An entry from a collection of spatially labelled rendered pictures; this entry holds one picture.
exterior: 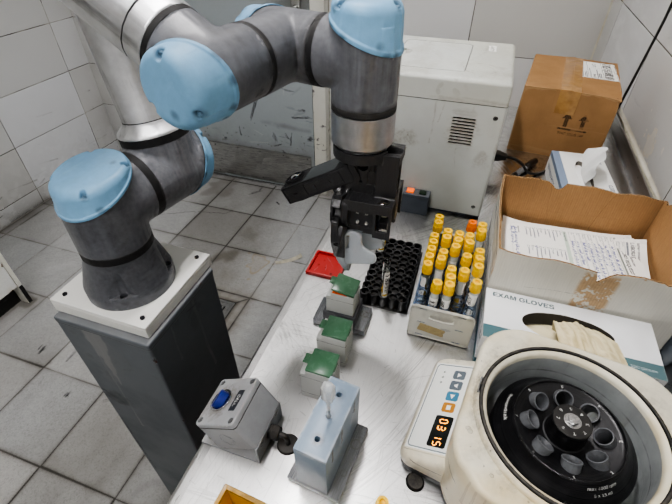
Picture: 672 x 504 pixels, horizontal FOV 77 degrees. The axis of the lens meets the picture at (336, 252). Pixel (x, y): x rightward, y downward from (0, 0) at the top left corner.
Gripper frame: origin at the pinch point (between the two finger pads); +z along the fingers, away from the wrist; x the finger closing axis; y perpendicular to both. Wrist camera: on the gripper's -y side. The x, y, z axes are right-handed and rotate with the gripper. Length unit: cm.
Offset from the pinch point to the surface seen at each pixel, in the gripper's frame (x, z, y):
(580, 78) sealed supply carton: 85, -5, 39
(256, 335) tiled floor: 51, 101, -54
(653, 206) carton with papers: 32, 0, 48
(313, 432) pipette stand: -25.1, 3.3, 4.6
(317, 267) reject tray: 10.6, 13.1, -8.6
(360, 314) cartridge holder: 0.7, 11.9, 3.0
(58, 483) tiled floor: -23, 101, -87
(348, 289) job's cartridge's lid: -0.8, 4.9, 1.1
